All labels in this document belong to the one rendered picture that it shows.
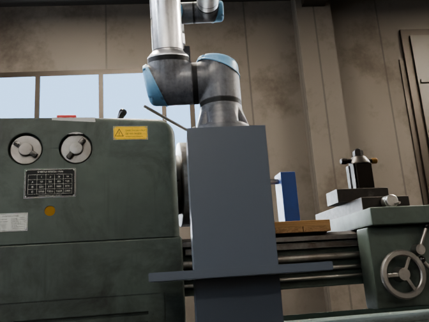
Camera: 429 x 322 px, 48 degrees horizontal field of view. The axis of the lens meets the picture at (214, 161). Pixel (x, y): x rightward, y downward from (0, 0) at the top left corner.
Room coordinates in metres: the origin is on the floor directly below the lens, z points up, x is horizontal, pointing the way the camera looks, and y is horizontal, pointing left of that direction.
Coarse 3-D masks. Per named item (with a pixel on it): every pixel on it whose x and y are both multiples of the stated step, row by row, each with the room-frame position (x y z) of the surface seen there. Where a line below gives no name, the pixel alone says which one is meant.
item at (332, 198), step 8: (336, 192) 1.74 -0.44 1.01; (344, 192) 1.74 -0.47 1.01; (352, 192) 1.75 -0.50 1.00; (360, 192) 1.76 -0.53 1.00; (368, 192) 1.76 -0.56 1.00; (376, 192) 1.77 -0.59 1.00; (384, 192) 1.77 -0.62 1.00; (328, 200) 1.82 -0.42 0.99; (336, 200) 1.75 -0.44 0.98; (344, 200) 1.74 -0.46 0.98; (352, 200) 1.75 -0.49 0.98
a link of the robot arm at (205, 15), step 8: (200, 0) 1.43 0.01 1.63; (208, 0) 1.42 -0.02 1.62; (216, 0) 1.44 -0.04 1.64; (192, 8) 1.50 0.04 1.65; (200, 8) 1.48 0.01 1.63; (208, 8) 1.47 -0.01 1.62; (216, 8) 1.49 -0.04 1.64; (200, 16) 1.52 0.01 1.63; (208, 16) 1.51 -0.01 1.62; (216, 16) 1.52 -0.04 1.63
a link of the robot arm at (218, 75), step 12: (204, 60) 1.21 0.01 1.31; (216, 60) 1.20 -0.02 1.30; (228, 60) 1.21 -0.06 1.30; (192, 72) 1.20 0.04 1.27; (204, 72) 1.20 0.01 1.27; (216, 72) 1.20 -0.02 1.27; (228, 72) 1.20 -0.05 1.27; (204, 84) 1.20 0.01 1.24; (216, 84) 1.20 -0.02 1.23; (228, 84) 1.20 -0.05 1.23; (204, 96) 1.22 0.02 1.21; (240, 96) 1.24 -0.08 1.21
